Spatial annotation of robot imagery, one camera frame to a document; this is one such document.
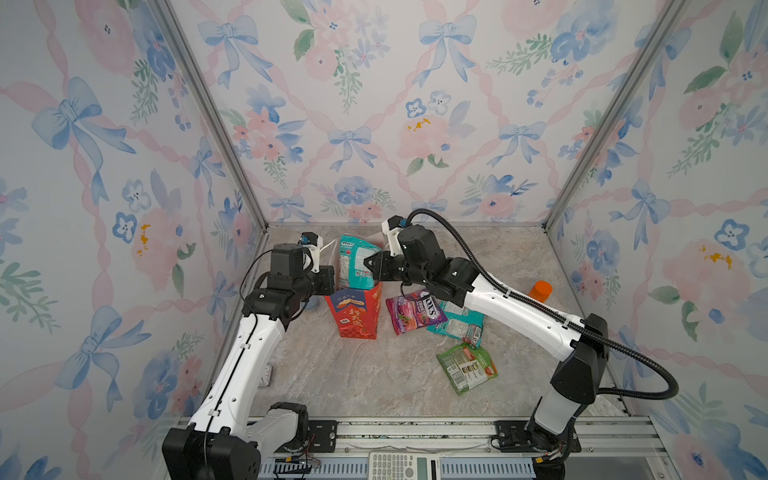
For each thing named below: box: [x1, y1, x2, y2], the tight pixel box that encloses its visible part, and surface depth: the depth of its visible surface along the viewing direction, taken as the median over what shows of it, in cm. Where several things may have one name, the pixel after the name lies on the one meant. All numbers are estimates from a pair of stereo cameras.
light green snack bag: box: [436, 344, 499, 395], surface depth 86 cm
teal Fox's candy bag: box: [339, 235, 383, 290], surface depth 76 cm
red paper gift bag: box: [324, 282, 383, 340], surface depth 78 cm
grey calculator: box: [368, 452, 441, 480], surface depth 70 cm
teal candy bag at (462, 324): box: [426, 301, 486, 349], surface depth 92 cm
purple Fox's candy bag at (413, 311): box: [386, 290, 448, 336], surface depth 95 cm
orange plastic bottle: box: [528, 280, 553, 303], surface depth 92 cm
